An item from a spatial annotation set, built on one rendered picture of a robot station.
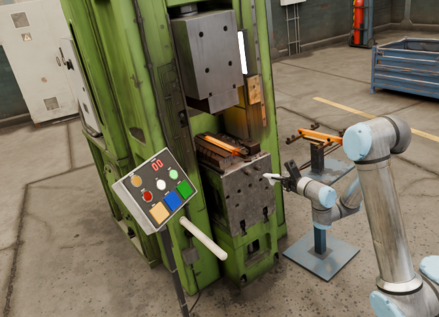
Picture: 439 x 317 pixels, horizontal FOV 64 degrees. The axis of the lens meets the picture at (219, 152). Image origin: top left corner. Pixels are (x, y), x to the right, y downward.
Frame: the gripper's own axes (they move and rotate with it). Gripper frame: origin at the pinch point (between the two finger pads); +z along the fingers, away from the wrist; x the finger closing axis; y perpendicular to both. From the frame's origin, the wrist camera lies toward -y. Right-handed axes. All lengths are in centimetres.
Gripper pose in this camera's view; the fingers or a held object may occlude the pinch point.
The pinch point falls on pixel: (273, 168)
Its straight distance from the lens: 183.9
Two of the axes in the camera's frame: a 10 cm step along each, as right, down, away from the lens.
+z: -5.7, -2.8, 7.7
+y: 1.5, 8.9, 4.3
